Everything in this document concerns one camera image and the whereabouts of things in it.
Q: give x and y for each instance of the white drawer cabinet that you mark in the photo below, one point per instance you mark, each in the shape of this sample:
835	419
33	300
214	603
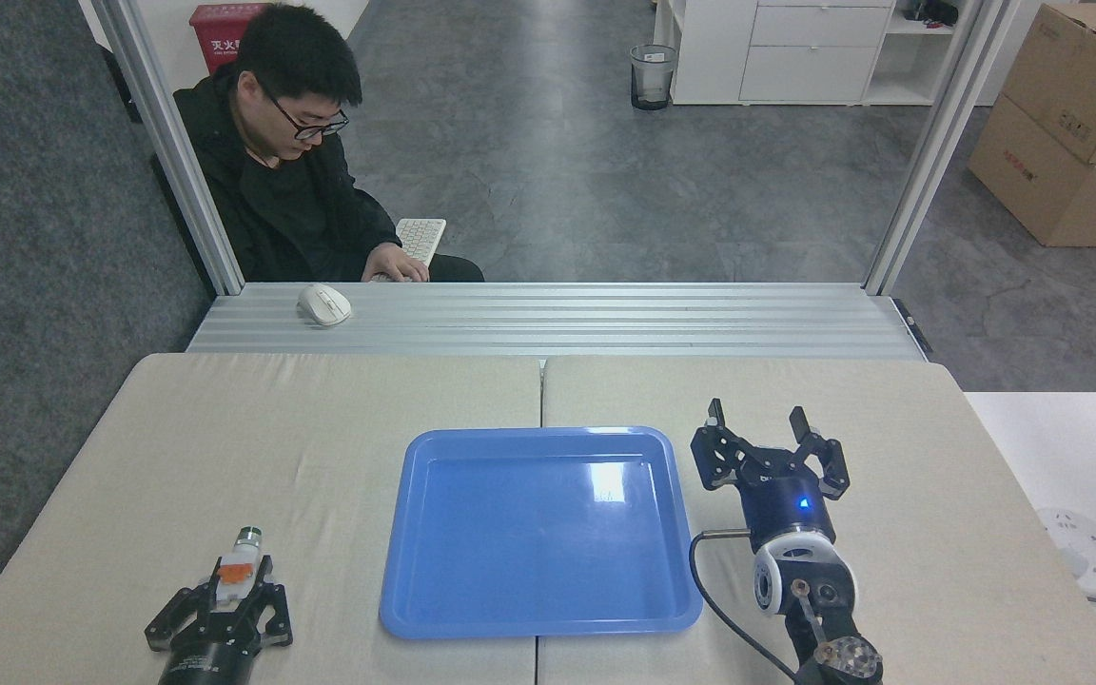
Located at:
795	52

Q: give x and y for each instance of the white orange switch part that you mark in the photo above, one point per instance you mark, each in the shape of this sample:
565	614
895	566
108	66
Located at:
236	571

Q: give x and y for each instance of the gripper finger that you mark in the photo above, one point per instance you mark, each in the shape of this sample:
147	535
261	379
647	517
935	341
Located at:
270	618
177	623
714	457
831	468

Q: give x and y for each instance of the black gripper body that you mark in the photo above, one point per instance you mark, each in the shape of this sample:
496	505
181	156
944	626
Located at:
789	509
210	664

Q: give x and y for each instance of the person's right hand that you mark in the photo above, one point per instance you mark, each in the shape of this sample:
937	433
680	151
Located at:
398	263

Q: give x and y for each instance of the white computer mouse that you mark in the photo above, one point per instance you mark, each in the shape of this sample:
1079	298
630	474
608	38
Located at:
324	303

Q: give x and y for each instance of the white round power strip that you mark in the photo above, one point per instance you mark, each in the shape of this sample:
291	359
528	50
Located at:
1086	550

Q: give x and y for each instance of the large cardboard box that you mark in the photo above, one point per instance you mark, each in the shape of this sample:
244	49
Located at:
1043	185

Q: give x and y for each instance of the mesh waste bin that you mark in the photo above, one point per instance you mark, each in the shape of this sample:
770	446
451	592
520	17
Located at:
653	76

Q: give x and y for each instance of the silver aluminium post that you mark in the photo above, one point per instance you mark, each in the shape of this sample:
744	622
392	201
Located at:
938	143
172	143

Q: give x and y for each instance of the silver aluminium rail platform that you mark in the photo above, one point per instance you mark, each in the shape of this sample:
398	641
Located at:
557	319

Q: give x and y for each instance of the white keyboard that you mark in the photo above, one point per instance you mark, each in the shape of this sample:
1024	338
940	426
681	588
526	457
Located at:
422	236

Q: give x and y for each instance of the red fire extinguisher box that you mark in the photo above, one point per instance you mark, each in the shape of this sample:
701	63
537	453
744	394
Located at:
215	33

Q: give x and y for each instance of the white side table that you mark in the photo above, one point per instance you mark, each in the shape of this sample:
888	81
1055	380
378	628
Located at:
1062	457

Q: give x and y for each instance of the person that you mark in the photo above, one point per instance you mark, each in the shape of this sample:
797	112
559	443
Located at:
282	190

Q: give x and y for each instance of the small cardboard box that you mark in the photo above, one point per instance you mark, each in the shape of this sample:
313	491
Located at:
1081	76

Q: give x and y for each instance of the black end bracket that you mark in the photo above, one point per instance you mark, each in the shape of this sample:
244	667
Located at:
914	326

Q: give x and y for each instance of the blue plastic tray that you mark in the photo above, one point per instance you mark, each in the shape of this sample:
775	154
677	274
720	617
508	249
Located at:
538	561

